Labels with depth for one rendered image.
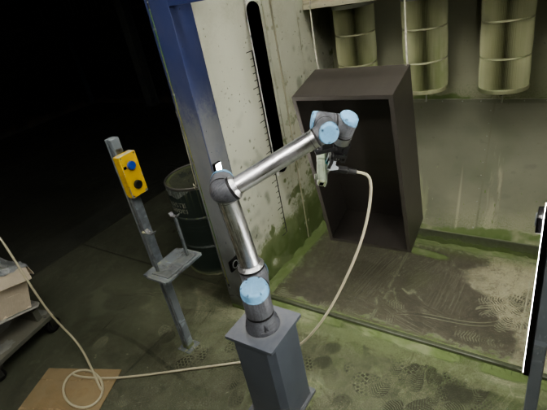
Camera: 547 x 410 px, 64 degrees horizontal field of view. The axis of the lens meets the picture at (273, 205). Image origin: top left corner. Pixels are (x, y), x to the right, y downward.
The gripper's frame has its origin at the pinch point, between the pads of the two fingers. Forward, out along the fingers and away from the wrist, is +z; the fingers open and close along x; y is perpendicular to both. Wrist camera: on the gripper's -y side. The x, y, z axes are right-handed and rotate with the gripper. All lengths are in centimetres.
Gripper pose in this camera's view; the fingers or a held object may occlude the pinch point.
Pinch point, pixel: (326, 167)
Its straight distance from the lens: 231.7
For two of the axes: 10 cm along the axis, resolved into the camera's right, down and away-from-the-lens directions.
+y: 9.9, 1.2, 1.0
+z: -1.5, 6.0, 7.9
